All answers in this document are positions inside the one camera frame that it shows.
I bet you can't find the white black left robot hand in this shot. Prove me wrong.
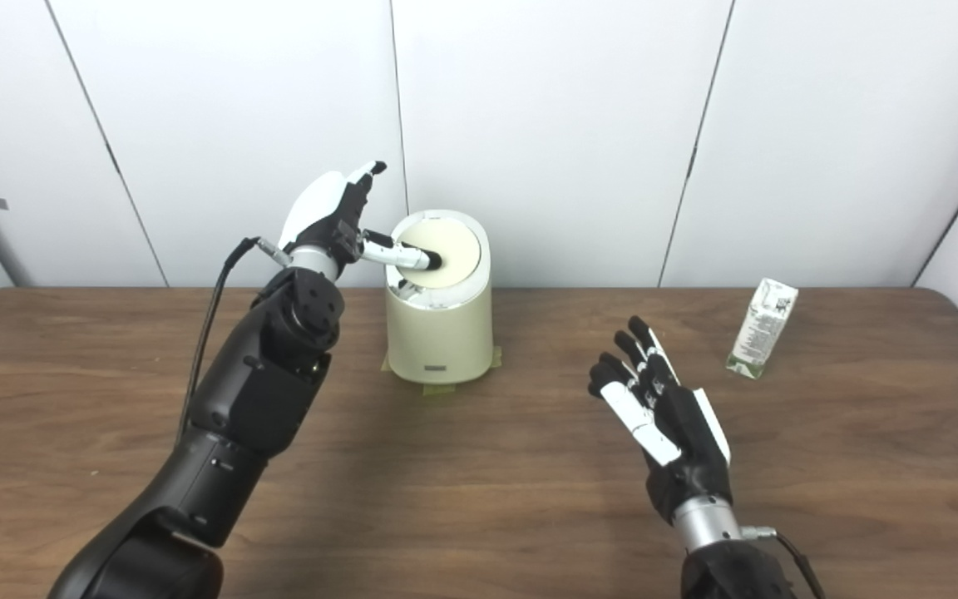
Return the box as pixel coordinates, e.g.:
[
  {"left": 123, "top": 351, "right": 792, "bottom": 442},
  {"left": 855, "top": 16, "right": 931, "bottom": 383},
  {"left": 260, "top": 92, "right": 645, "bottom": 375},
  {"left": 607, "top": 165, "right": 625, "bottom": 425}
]
[{"left": 278, "top": 161, "right": 443, "bottom": 280}]

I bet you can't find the white green milk carton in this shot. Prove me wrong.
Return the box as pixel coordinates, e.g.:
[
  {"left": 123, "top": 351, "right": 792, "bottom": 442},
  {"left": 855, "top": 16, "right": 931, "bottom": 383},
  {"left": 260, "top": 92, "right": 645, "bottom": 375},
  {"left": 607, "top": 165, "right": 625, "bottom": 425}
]
[{"left": 726, "top": 278, "right": 799, "bottom": 379}]

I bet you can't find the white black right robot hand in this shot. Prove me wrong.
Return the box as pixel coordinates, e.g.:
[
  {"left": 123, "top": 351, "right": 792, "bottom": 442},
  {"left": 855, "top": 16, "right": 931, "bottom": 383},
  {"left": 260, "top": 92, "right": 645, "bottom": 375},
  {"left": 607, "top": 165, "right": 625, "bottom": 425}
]
[{"left": 587, "top": 315, "right": 733, "bottom": 525}]

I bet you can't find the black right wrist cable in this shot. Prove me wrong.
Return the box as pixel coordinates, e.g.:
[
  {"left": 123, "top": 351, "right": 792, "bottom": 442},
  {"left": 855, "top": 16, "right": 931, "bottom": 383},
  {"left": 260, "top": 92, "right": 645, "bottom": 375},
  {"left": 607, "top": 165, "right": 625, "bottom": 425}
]
[{"left": 741, "top": 526, "right": 827, "bottom": 599}]

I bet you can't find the cream round bin lid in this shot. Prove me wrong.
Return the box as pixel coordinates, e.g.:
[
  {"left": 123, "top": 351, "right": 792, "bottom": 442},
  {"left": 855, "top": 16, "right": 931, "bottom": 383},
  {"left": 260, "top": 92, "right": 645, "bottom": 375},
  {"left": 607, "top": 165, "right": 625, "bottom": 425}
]
[{"left": 397, "top": 218, "right": 481, "bottom": 290}]

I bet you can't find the cream-colored round bin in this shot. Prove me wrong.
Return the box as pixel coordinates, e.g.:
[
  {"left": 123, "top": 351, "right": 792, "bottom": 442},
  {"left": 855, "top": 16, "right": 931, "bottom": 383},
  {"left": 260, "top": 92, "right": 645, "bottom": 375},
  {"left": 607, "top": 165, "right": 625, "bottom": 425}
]
[{"left": 385, "top": 210, "right": 494, "bottom": 385}]

